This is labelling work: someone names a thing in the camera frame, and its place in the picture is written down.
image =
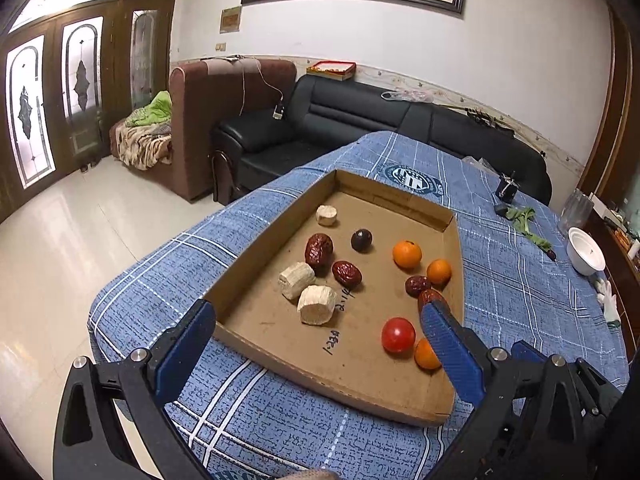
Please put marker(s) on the dark purple plum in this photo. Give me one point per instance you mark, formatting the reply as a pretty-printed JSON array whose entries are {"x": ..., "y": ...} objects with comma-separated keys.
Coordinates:
[{"x": 361, "y": 240}]

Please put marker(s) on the red tomato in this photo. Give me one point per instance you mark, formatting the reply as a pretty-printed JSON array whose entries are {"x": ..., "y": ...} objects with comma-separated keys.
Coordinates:
[{"x": 398, "y": 335}]

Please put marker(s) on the small black device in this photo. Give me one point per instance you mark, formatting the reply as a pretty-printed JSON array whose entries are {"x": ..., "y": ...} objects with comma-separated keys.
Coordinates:
[{"x": 501, "y": 209}]

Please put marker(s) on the green cloth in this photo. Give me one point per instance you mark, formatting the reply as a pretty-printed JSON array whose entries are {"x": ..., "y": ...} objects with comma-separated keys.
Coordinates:
[{"x": 150, "y": 110}]

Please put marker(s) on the brown cardboard tray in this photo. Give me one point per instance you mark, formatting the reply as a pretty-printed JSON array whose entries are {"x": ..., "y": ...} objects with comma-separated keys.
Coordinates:
[{"x": 280, "y": 330}]

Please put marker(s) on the black leather sofa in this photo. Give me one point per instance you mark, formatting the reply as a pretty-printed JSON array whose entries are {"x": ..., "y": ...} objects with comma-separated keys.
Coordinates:
[{"x": 350, "y": 110}]

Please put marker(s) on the wooden mirror cabinet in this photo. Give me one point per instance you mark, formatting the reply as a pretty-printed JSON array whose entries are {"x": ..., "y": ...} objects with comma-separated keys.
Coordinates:
[{"x": 625, "y": 110}]

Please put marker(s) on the red flat box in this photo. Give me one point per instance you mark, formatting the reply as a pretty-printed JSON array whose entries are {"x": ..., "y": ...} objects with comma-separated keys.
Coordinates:
[{"x": 331, "y": 70}]

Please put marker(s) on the patterned beige throw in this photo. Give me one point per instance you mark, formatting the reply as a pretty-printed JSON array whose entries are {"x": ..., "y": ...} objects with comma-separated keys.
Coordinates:
[{"x": 142, "y": 147}]

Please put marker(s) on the large orange mandarin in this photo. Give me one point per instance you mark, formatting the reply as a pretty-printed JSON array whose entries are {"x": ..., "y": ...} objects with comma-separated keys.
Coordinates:
[{"x": 407, "y": 254}]

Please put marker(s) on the green vegetable leaves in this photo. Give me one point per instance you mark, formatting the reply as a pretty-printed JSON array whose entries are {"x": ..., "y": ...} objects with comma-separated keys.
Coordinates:
[{"x": 522, "y": 217}]

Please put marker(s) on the small wall plaque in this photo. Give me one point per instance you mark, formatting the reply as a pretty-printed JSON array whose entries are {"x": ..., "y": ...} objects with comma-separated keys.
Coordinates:
[{"x": 230, "y": 19}]

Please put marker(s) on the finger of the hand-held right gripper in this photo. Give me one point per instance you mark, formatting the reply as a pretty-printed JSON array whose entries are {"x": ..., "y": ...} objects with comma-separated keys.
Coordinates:
[{"x": 525, "y": 347}]

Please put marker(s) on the clear plastic bag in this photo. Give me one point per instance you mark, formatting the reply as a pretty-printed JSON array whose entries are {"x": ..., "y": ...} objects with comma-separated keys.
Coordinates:
[{"x": 407, "y": 95}]

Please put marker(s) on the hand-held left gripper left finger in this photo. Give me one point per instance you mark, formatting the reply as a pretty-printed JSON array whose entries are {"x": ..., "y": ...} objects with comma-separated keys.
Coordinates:
[{"x": 187, "y": 340}]

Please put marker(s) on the clear glass jar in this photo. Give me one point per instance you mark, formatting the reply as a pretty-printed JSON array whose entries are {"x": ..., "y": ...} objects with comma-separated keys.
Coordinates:
[{"x": 575, "y": 212}]

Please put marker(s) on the large red date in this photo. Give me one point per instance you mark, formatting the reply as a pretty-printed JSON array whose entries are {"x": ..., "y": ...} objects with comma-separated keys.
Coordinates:
[{"x": 319, "y": 250}]

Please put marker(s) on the white bowl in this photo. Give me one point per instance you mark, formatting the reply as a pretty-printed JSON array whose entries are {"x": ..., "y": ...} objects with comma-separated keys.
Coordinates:
[{"x": 585, "y": 252}]

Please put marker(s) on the white work glove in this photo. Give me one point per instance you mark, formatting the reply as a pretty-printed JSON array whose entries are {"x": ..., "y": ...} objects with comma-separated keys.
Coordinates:
[{"x": 607, "y": 302}]

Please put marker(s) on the black box device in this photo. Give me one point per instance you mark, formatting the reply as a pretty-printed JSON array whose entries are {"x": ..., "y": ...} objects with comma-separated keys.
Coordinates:
[{"x": 507, "y": 190}]

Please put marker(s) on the small orange mandarin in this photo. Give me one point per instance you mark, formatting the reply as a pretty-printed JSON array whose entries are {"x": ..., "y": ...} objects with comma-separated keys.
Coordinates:
[
  {"x": 425, "y": 355},
  {"x": 439, "y": 271}
]

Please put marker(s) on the brown armchair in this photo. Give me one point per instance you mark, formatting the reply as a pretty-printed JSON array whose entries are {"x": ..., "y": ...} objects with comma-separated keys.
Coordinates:
[{"x": 220, "y": 100}]

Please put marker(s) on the wooden stained glass door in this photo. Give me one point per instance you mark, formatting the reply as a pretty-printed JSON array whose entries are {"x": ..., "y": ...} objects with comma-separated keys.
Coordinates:
[{"x": 117, "y": 60}]

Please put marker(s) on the beige sugarcane piece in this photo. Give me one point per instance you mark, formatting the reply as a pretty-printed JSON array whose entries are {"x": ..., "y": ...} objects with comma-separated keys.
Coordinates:
[
  {"x": 316, "y": 305},
  {"x": 326, "y": 215},
  {"x": 296, "y": 280}
]

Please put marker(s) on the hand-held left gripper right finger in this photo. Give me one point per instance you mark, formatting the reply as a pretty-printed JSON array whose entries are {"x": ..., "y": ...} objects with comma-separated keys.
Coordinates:
[{"x": 450, "y": 350}]

